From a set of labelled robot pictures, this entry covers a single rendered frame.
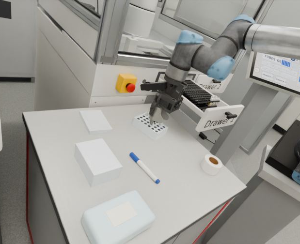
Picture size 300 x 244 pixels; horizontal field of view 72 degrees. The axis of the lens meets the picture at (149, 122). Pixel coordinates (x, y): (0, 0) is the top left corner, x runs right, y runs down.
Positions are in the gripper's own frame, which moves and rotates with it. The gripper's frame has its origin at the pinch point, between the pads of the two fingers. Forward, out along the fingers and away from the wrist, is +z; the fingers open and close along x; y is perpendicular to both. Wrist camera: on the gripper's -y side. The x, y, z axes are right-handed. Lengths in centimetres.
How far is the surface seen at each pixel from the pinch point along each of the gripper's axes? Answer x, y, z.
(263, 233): 31, 66, 38
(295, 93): 115, 46, -15
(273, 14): 205, -8, -61
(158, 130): -0.8, 4.5, 1.8
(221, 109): 19.7, 18.9, -11.4
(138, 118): -1.3, -5.2, 2.2
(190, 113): 15.3, 8.9, -4.2
